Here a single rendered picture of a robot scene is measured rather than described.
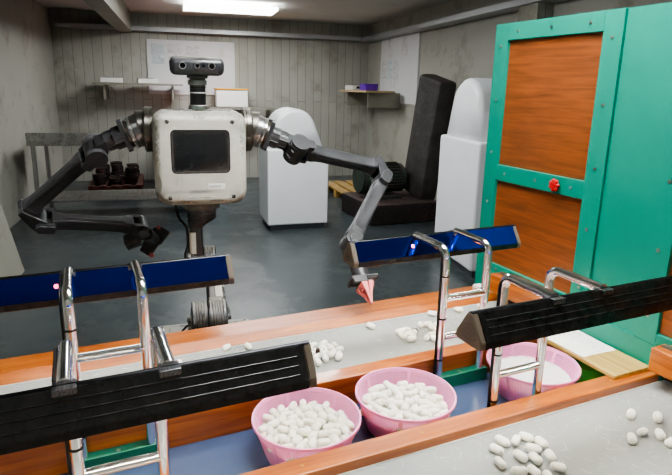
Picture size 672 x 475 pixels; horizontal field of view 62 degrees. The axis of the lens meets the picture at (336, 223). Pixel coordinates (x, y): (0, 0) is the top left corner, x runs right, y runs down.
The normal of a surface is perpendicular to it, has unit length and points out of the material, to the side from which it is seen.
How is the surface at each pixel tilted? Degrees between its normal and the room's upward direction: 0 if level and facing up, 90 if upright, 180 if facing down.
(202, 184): 90
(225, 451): 0
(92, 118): 90
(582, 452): 0
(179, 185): 90
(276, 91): 90
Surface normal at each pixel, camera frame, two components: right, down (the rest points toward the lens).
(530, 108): -0.91, 0.08
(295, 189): 0.29, 0.23
